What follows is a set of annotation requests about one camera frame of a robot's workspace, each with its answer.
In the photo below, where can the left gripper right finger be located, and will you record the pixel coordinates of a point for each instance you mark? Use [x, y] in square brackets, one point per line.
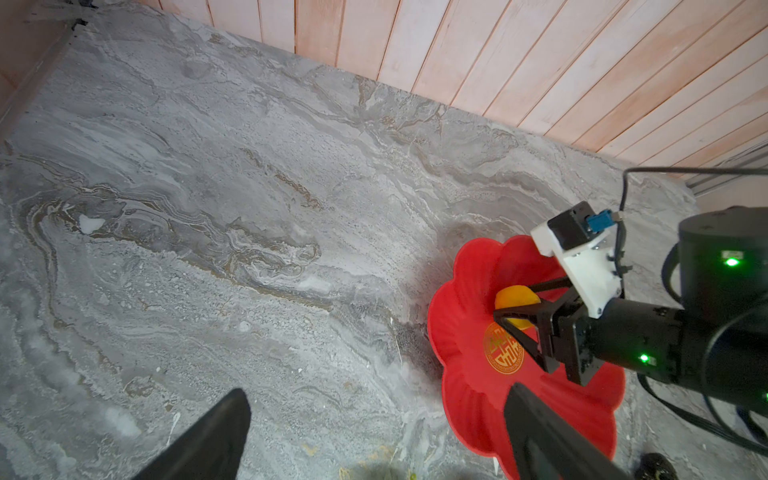
[547, 447]

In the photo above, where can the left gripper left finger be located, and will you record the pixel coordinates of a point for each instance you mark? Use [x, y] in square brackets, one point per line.
[212, 448]

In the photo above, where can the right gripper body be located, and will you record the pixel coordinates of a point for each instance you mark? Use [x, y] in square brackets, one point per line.
[636, 336]

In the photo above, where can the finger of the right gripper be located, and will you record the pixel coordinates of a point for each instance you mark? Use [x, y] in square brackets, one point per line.
[506, 319]
[552, 287]

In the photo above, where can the yellow lemon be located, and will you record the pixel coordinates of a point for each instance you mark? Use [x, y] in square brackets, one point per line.
[515, 296]

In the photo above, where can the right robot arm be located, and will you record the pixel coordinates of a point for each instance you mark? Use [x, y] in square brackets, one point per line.
[712, 340]

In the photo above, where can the red flower-shaped fruit bowl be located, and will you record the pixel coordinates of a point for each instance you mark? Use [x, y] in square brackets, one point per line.
[482, 362]

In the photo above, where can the dark cherry pair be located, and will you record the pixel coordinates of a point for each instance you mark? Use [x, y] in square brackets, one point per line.
[655, 466]

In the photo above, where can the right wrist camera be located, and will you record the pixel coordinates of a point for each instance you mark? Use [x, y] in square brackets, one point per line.
[578, 238]

